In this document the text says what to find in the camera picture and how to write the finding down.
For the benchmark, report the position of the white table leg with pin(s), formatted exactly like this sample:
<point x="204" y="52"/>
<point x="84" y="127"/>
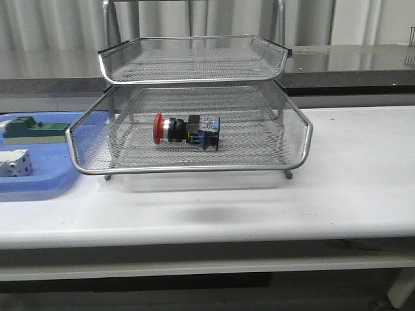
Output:
<point x="402" y="288"/>

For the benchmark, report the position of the green terminal block component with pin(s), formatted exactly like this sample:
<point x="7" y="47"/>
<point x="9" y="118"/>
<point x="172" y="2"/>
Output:
<point x="26" y="130"/>

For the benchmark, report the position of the silver mesh tray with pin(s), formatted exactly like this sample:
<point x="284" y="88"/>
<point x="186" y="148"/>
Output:
<point x="176" y="60"/>
<point x="260" y="129"/>

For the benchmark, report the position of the blue plastic tray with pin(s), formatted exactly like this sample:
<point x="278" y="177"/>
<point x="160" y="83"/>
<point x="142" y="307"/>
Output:
<point x="52" y="172"/>

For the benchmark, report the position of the red emergency stop button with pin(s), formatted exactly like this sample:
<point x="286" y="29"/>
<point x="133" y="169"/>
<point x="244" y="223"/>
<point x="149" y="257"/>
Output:
<point x="200" y="130"/>

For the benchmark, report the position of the white circuit breaker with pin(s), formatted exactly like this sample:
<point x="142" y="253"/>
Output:
<point x="15" y="163"/>

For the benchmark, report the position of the dark granite counter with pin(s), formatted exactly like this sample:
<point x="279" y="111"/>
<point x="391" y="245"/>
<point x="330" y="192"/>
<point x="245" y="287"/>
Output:
<point x="311" y="70"/>

